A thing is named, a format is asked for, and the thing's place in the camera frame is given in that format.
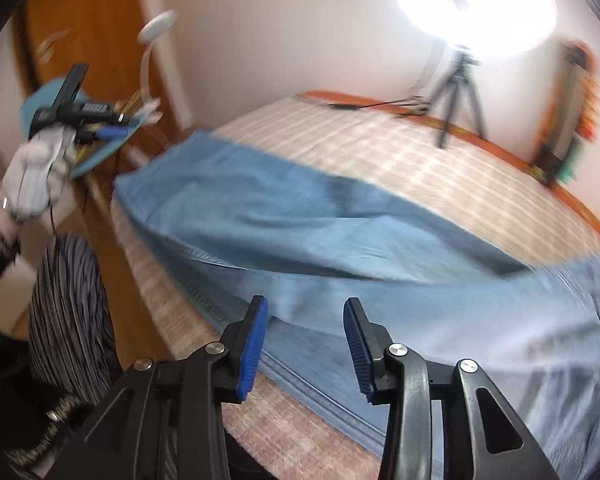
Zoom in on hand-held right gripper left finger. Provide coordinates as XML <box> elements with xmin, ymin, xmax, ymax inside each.
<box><xmin>45</xmin><ymin>295</ymin><xmax>270</xmax><ymax>480</ymax></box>

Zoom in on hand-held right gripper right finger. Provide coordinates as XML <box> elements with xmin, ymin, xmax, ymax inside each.
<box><xmin>343</xmin><ymin>297</ymin><xmax>561</xmax><ymax>480</ymax></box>

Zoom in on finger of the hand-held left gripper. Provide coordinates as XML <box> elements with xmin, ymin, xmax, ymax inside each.
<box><xmin>80</xmin><ymin>126</ymin><xmax>131</xmax><ymax>145</ymax></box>

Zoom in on blue denim pants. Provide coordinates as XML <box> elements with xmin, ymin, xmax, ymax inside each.
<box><xmin>112</xmin><ymin>130</ymin><xmax>600</xmax><ymax>480</ymax></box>

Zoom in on person's left hand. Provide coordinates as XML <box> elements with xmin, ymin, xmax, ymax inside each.
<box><xmin>2</xmin><ymin>127</ymin><xmax>78</xmax><ymax>223</ymax></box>

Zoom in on light blue cloth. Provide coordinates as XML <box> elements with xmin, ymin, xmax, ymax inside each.
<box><xmin>20</xmin><ymin>77</ymin><xmax>146</xmax><ymax>179</ymax></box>

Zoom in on wooden wardrobe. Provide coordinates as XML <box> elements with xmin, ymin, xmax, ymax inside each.
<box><xmin>10</xmin><ymin>0</ymin><xmax>193</xmax><ymax>281</ymax></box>

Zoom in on white round lamp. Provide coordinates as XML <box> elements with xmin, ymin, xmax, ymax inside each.
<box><xmin>136</xmin><ymin>10</ymin><xmax>179</xmax><ymax>111</ymax></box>

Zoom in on person's grey striped clothing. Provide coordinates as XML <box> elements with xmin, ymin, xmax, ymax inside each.
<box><xmin>27</xmin><ymin>232</ymin><xmax>127</xmax><ymax>407</ymax></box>

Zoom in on plaid beige blanket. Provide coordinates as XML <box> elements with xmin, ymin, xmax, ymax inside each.
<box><xmin>107</xmin><ymin>95</ymin><xmax>600</xmax><ymax>480</ymax></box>

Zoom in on black tripod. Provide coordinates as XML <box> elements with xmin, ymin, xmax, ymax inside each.
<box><xmin>420</xmin><ymin>45</ymin><xmax>488</xmax><ymax>150</ymax></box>

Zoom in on black cable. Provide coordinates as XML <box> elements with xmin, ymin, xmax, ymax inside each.
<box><xmin>327</xmin><ymin>99</ymin><xmax>431</xmax><ymax>112</ymax></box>

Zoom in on bright ring light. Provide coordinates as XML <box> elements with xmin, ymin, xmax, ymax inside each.
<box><xmin>387</xmin><ymin>0</ymin><xmax>558</xmax><ymax>58</ymax></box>

